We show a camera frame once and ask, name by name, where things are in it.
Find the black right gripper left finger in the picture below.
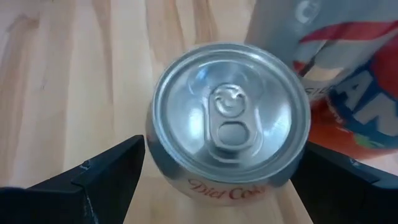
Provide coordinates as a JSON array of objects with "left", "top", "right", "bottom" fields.
[{"left": 0, "top": 134, "right": 146, "bottom": 224}]

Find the silver Diet Coke can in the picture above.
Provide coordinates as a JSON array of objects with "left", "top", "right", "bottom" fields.
[{"left": 145, "top": 42, "right": 312, "bottom": 208}]

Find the silver can with black lid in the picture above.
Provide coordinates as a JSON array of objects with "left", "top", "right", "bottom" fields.
[{"left": 244, "top": 0, "right": 398, "bottom": 105}]

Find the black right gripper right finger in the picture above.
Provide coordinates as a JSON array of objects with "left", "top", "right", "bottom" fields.
[{"left": 290, "top": 141, "right": 398, "bottom": 224}]

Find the red Fanta strawberry can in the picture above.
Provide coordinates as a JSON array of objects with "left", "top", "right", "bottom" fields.
[{"left": 306, "top": 37, "right": 398, "bottom": 160}]

